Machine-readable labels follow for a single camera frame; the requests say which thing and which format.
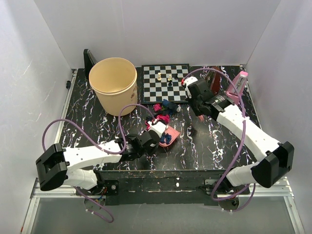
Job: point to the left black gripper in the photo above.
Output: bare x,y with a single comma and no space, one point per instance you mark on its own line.
150,152

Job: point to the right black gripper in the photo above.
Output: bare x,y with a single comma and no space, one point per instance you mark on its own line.
196,111

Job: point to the pink dustpan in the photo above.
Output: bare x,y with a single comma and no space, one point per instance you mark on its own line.
174,133

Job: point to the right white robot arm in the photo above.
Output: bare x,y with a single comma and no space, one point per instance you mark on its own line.
273,159

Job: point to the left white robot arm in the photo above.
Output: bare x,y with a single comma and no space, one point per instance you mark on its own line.
59,166

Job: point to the brown metronome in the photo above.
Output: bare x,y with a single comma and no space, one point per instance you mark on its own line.
213,80

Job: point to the blue scrap near brush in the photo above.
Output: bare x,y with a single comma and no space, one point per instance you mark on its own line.
165,138

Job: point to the black paper scrap centre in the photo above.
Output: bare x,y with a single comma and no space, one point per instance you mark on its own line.
171,110

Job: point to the blue paper scrap upper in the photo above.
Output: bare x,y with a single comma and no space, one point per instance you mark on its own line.
166,103

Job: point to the magenta paper scrap right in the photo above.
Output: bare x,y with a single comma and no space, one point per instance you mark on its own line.
163,118

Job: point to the magenta paper scrap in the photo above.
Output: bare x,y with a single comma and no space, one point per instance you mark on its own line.
157,107
163,118

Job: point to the magenta paper scrap left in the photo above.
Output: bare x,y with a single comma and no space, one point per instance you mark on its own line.
157,107

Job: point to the black white chessboard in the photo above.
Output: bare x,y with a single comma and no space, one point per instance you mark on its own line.
154,91

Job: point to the beige plastic bucket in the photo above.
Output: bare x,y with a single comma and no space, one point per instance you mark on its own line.
114,81

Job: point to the black triangular stand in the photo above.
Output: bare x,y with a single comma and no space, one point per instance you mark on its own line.
89,61

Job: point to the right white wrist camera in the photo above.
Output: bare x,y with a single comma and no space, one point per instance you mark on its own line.
188,81

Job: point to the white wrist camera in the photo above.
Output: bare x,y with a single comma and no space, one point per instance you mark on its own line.
188,81
157,126

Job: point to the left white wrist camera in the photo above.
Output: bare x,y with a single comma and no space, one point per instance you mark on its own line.
157,126

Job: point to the aluminium frame rail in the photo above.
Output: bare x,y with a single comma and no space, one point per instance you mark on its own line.
36,195

